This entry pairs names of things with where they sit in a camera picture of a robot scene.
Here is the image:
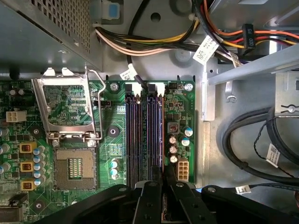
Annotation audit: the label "CPU socket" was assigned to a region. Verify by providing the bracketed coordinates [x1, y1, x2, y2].
[52, 147, 98, 191]

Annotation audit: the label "metal socket cover frame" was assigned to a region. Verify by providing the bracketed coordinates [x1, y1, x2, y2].
[31, 67, 98, 147]

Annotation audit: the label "grey power supply unit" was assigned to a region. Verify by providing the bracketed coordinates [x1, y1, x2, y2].
[0, 0, 103, 73]

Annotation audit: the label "green motherboard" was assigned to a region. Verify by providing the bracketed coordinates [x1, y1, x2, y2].
[0, 79, 196, 224]

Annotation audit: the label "thin black labelled cable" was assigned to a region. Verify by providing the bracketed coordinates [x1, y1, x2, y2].
[127, 0, 150, 91]

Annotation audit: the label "black open PC case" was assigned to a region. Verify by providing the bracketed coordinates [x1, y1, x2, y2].
[0, 0, 299, 224]

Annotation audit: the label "thin twisted labelled wire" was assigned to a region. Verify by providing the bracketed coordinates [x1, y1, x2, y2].
[253, 115, 299, 179]

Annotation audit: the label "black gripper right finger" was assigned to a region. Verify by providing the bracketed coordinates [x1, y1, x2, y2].
[165, 164, 299, 224]

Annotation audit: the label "black-latched RAM slot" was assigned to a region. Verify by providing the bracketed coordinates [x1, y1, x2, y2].
[147, 83, 156, 182]
[125, 83, 134, 187]

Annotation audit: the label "thick black cable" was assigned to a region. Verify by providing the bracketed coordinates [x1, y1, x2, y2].
[221, 106, 299, 185]

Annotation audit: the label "clear clip with blue tab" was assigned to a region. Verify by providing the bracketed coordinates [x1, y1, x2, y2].
[102, 0, 124, 24]

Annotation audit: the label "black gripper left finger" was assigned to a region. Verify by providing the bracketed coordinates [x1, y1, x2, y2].
[66, 165, 164, 224]

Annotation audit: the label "power supply wire bundle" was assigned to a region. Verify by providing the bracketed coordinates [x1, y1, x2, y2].
[93, 14, 201, 56]

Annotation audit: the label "wire locking lever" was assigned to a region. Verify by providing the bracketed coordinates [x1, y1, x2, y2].
[84, 66, 107, 142]

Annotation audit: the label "orange yellow drive power wires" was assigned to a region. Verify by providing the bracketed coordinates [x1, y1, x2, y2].
[193, 0, 299, 56]

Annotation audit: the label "grey metal drive cage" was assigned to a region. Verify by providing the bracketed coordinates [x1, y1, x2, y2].
[203, 0, 299, 122]

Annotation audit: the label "black wire with white label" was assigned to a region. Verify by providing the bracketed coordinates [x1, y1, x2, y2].
[172, 35, 241, 68]

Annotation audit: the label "white-latched RAM slot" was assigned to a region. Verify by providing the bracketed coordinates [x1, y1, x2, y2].
[133, 83, 143, 185]
[154, 83, 165, 170]

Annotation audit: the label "black power connector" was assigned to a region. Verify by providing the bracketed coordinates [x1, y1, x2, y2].
[242, 23, 255, 56]

